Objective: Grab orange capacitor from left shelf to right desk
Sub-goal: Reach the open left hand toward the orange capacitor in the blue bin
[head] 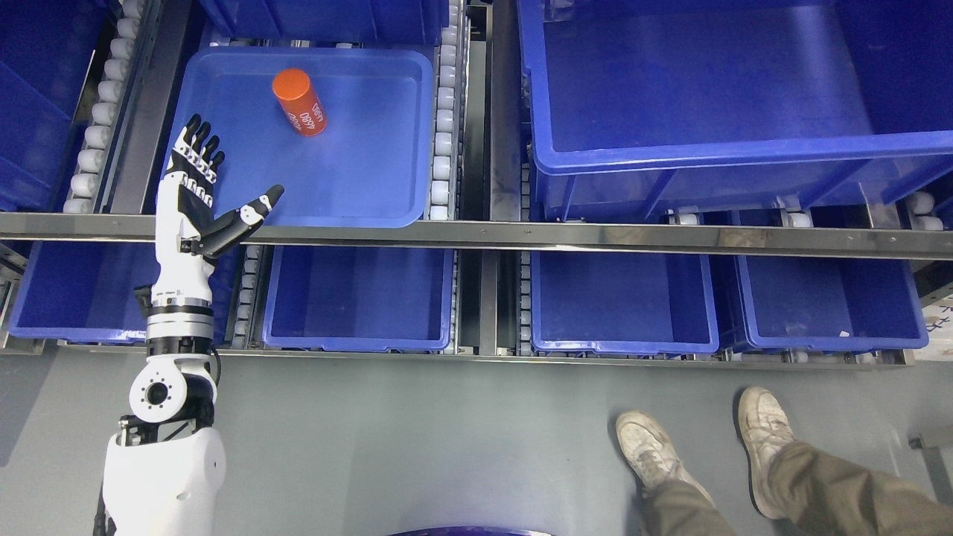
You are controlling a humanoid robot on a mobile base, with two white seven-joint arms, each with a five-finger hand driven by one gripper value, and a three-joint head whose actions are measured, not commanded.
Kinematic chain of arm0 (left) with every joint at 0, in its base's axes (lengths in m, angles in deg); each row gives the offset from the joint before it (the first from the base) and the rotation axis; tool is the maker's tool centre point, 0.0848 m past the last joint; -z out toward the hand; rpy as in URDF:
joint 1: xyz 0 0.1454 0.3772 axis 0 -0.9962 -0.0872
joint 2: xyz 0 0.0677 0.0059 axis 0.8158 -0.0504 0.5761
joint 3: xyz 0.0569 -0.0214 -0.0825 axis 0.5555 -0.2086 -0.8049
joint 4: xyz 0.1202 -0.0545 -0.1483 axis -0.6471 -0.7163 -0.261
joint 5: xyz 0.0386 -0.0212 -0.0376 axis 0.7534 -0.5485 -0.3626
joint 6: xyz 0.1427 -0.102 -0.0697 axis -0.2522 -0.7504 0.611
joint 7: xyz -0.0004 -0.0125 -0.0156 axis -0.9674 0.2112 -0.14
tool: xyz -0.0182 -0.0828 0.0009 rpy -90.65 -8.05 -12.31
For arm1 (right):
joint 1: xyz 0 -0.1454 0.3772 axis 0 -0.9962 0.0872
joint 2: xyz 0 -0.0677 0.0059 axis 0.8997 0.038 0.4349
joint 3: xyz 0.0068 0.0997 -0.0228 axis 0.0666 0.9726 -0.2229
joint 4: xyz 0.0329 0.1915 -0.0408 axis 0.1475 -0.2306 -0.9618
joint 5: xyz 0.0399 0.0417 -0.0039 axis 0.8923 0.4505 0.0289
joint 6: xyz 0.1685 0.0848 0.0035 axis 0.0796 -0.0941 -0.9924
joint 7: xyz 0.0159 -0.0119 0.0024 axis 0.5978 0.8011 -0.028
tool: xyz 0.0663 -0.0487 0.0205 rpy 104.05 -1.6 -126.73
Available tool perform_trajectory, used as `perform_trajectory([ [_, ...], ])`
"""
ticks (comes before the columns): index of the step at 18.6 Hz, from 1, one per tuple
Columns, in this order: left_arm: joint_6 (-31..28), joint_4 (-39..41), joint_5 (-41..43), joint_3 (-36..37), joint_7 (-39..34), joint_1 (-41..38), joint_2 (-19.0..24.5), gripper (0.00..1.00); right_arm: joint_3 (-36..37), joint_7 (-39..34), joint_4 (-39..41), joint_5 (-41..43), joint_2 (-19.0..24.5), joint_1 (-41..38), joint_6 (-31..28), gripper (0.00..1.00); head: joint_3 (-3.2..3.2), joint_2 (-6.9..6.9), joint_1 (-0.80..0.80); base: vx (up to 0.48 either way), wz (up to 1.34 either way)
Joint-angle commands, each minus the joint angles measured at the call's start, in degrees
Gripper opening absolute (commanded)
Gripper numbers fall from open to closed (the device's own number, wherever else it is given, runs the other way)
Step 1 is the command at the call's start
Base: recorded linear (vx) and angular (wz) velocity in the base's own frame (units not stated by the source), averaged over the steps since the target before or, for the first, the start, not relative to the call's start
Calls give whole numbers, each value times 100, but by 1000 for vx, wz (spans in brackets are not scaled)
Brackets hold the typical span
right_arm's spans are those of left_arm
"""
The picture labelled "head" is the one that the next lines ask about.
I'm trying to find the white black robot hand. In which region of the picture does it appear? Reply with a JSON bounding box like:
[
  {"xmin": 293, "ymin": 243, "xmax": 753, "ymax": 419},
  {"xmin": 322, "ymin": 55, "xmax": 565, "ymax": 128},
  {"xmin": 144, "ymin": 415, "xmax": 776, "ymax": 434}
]
[{"xmin": 149, "ymin": 113, "xmax": 285, "ymax": 308}]

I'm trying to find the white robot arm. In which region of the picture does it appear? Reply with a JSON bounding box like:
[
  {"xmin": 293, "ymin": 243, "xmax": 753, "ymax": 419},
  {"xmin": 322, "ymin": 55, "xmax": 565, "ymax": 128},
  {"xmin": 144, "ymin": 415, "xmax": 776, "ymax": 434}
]
[{"xmin": 92, "ymin": 296, "xmax": 227, "ymax": 535}]

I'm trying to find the white roller track left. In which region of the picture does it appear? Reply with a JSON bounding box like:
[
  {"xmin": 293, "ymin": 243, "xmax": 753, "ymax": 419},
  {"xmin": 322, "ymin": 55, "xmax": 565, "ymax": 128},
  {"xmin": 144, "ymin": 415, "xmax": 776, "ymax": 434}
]
[{"xmin": 62, "ymin": 1, "xmax": 149, "ymax": 214}]

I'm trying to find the white roller track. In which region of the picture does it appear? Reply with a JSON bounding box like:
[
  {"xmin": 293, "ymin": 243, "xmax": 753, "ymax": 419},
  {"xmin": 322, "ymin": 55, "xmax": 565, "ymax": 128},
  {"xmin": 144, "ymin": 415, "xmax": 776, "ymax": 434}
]
[
  {"xmin": 426, "ymin": 1, "xmax": 465, "ymax": 221},
  {"xmin": 62, "ymin": 1, "xmax": 149, "ymax": 214}
]

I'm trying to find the blue bin lower far left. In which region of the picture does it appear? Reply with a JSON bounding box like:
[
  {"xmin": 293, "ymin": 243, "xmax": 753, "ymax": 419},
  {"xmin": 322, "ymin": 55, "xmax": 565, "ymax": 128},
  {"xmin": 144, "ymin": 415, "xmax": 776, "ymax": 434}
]
[{"xmin": 10, "ymin": 241, "xmax": 245, "ymax": 344}]

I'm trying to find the blue bin lower centre left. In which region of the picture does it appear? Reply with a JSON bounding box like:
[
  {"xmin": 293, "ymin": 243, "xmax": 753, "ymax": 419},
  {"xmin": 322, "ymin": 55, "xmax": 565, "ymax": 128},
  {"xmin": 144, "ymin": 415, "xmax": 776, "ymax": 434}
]
[{"xmin": 262, "ymin": 246, "xmax": 455, "ymax": 352}]

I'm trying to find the shallow blue tray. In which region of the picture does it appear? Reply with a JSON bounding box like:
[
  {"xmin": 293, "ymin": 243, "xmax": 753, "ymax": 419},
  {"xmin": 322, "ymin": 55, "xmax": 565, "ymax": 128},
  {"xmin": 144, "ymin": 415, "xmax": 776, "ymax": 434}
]
[{"xmin": 173, "ymin": 47, "xmax": 436, "ymax": 228}]

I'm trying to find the blue bin upper far left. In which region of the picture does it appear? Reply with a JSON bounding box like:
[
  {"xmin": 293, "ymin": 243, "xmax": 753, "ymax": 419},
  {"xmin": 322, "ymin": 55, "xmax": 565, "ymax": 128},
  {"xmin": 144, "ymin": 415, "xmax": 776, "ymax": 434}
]
[{"xmin": 1, "ymin": 1, "xmax": 108, "ymax": 211}]

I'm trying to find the white roller track centre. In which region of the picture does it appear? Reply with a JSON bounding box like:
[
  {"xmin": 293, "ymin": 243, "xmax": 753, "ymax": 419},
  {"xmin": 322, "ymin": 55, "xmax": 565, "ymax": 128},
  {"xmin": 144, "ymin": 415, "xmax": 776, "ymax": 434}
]
[{"xmin": 426, "ymin": 1, "xmax": 465, "ymax": 221}]

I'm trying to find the blue bin lower centre right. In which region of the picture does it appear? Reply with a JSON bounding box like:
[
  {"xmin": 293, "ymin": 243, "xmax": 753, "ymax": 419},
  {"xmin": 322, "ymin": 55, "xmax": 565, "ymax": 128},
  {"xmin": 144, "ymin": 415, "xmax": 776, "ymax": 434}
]
[{"xmin": 529, "ymin": 251, "xmax": 719, "ymax": 356}]

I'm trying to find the large blue bin upper right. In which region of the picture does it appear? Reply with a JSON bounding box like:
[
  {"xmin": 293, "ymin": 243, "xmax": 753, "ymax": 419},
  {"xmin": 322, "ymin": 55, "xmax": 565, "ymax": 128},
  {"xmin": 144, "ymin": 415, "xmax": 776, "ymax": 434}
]
[{"xmin": 517, "ymin": 1, "xmax": 952, "ymax": 223}]

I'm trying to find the left white sneaker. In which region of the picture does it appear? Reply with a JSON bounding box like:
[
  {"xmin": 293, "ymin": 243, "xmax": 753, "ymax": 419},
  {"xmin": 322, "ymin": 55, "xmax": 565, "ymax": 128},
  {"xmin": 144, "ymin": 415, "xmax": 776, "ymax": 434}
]
[{"xmin": 615, "ymin": 410, "xmax": 714, "ymax": 505}]

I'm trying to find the white sneaker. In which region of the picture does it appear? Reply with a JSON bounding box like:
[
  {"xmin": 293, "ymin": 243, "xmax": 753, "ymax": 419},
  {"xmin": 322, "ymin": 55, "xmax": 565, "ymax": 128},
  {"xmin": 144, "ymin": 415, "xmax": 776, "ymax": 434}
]
[
  {"xmin": 736, "ymin": 386, "xmax": 796, "ymax": 520},
  {"xmin": 615, "ymin": 410, "xmax": 714, "ymax": 505}
]

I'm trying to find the olive trouser leg left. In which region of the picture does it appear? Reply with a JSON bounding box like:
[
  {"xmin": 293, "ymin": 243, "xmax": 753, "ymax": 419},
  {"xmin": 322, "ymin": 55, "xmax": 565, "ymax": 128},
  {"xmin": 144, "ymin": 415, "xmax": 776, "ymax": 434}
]
[{"xmin": 641, "ymin": 479, "xmax": 736, "ymax": 535}]

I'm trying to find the olive trouser leg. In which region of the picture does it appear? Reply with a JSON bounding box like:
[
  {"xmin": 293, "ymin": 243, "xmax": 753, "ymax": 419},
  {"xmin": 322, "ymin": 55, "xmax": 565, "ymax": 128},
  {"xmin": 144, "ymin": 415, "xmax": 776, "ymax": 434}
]
[
  {"xmin": 641, "ymin": 479, "xmax": 736, "ymax": 535},
  {"xmin": 767, "ymin": 441, "xmax": 952, "ymax": 535}
]

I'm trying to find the blue bin lower far right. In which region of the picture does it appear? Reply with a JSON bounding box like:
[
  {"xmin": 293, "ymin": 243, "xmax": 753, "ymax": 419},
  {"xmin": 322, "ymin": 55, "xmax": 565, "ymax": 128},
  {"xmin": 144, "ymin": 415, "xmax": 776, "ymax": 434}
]
[{"xmin": 711, "ymin": 255, "xmax": 928, "ymax": 354}]

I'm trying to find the right white sneaker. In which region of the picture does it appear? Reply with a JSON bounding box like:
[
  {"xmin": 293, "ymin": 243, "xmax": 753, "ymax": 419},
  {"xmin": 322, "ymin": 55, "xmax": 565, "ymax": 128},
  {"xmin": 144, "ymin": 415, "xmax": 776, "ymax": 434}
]
[{"xmin": 736, "ymin": 386, "xmax": 796, "ymax": 520}]

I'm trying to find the olive trouser leg right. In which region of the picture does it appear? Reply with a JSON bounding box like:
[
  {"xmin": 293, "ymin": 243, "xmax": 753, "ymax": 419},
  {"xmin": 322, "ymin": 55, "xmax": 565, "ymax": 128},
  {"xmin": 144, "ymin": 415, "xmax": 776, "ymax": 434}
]
[{"xmin": 767, "ymin": 441, "xmax": 952, "ymax": 535}]

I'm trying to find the steel shelf front rail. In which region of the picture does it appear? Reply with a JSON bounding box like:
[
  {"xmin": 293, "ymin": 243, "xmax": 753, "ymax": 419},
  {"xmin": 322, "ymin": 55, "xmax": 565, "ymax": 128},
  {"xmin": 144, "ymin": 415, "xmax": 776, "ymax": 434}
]
[{"xmin": 0, "ymin": 212, "xmax": 953, "ymax": 261}]

